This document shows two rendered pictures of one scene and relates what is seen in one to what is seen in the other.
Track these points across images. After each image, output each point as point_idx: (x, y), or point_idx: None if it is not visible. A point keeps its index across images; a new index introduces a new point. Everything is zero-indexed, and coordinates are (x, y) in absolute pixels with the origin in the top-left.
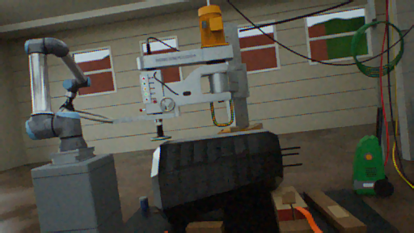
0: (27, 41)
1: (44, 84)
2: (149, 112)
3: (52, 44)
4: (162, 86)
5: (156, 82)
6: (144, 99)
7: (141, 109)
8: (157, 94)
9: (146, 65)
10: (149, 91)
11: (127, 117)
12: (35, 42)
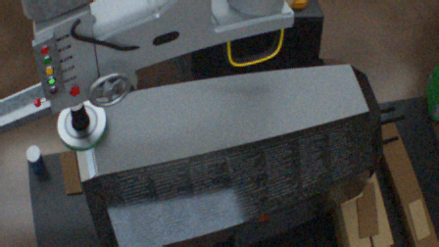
0: None
1: None
2: (61, 109)
3: None
4: (92, 46)
5: (77, 41)
6: (47, 91)
7: (40, 102)
8: (78, 67)
9: (52, 15)
10: (59, 73)
11: (11, 123)
12: None
